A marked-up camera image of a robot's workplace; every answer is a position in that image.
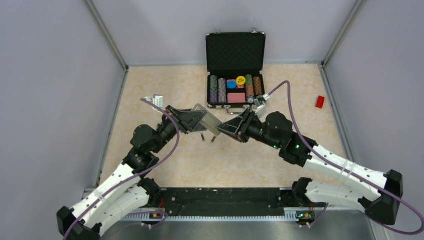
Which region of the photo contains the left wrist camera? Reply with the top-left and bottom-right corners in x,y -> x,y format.
144,94 -> 164,108

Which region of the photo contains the red toy brick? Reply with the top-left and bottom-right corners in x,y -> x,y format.
315,95 -> 326,109

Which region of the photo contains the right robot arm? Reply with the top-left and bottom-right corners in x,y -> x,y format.
217,110 -> 403,226

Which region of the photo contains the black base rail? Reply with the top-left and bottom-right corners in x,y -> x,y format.
129,187 -> 316,219

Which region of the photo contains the black poker chip case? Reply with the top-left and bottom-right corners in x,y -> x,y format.
205,30 -> 267,115

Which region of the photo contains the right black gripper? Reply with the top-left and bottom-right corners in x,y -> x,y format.
217,107 -> 282,150

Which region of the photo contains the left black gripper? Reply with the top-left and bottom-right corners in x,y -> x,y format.
151,105 -> 208,154

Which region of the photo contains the pink card deck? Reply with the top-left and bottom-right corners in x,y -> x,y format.
227,92 -> 247,104

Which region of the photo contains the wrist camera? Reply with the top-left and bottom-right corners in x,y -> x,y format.
144,94 -> 164,108
254,93 -> 270,119

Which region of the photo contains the yellow round chip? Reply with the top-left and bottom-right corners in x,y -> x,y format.
236,76 -> 247,86

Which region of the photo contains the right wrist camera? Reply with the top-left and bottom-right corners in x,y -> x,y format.
254,93 -> 270,119

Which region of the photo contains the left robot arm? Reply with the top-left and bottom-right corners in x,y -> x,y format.
56,104 -> 208,240

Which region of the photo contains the blue round chip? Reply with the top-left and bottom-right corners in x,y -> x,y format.
226,79 -> 238,89

